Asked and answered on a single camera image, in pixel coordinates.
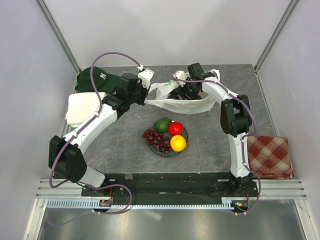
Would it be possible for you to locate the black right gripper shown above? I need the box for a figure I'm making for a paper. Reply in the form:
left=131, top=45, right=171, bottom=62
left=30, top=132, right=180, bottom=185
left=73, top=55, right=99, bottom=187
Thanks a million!
left=175, top=76, right=200, bottom=104

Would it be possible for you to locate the white plastic bag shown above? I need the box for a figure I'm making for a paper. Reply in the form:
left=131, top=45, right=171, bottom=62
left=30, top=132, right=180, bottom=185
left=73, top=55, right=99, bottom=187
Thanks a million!
left=145, top=73, right=217, bottom=115

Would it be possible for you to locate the red fake apple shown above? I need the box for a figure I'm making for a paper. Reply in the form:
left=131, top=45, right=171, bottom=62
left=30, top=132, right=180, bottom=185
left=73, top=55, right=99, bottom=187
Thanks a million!
left=167, top=121, right=184, bottom=136

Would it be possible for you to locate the green fake lime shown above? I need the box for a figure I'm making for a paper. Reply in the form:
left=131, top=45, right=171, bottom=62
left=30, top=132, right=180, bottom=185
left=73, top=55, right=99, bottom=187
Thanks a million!
left=155, top=117, right=171, bottom=133

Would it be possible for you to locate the yellow fake lemon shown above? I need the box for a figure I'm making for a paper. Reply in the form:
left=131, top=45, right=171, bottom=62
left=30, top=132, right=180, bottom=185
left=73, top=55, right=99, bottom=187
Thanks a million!
left=170, top=135, right=187, bottom=152

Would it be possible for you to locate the red fake grape bunch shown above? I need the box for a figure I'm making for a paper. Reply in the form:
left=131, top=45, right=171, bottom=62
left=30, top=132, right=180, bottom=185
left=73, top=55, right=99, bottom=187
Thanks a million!
left=142, top=128, right=173, bottom=154

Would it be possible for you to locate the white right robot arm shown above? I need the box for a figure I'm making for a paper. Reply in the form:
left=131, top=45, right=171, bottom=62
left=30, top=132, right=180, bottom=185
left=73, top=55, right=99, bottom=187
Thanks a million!
left=172, top=63, right=258, bottom=197

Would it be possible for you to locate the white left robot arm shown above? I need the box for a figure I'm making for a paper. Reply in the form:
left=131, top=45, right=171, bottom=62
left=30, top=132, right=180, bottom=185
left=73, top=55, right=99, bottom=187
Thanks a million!
left=48, top=68, right=154, bottom=197

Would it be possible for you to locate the dark green baseball cap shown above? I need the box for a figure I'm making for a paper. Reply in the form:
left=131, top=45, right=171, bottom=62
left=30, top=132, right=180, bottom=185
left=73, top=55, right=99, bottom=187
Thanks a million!
left=75, top=66, right=120, bottom=94

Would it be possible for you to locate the white folded towel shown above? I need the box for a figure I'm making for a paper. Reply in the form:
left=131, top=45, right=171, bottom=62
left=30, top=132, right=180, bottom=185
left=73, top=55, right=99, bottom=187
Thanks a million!
left=65, top=92, right=100, bottom=128

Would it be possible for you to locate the blue ceramic plate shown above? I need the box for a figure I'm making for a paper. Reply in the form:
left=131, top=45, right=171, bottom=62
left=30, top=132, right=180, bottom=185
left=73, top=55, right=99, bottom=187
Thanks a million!
left=147, top=122, right=188, bottom=158

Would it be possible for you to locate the red plaid cloth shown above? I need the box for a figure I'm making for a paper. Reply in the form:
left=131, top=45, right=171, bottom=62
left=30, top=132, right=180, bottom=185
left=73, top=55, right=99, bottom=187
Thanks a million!
left=247, top=135, right=295, bottom=180

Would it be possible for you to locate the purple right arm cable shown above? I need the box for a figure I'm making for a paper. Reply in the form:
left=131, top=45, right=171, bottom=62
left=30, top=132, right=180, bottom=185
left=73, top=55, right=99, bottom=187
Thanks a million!
left=170, top=73, right=263, bottom=216

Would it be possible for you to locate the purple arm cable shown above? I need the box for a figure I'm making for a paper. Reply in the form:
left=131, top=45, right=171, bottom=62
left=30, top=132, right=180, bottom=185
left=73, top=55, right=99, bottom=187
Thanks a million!
left=170, top=73, right=263, bottom=216
left=46, top=51, right=145, bottom=227

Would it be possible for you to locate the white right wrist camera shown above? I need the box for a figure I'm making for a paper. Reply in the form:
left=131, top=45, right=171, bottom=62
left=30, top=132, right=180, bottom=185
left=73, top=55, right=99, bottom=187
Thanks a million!
left=173, top=70, right=188, bottom=81

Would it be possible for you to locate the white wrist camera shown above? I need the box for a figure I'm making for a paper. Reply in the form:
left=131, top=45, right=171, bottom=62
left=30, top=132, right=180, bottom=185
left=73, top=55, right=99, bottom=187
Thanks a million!
left=137, top=68, right=155, bottom=90
left=173, top=70, right=188, bottom=81

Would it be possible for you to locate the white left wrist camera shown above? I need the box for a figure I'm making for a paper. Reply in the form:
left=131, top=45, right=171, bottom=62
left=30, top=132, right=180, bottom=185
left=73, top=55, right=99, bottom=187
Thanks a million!
left=137, top=68, right=155, bottom=90

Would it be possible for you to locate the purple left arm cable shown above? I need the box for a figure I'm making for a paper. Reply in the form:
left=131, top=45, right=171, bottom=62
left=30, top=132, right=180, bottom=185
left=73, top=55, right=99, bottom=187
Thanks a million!
left=46, top=51, right=145, bottom=227

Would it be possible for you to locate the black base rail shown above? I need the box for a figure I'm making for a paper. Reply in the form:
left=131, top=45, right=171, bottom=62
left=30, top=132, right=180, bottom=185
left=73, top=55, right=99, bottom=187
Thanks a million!
left=81, top=172, right=258, bottom=198

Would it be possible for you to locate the aluminium frame rail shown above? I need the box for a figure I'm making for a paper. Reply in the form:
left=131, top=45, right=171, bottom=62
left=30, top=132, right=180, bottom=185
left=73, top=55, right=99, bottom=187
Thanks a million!
left=36, top=175, right=307, bottom=200

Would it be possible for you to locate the light blue cable duct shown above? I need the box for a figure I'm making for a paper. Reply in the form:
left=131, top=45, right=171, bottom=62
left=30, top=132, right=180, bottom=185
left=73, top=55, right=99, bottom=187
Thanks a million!
left=46, top=198, right=243, bottom=210

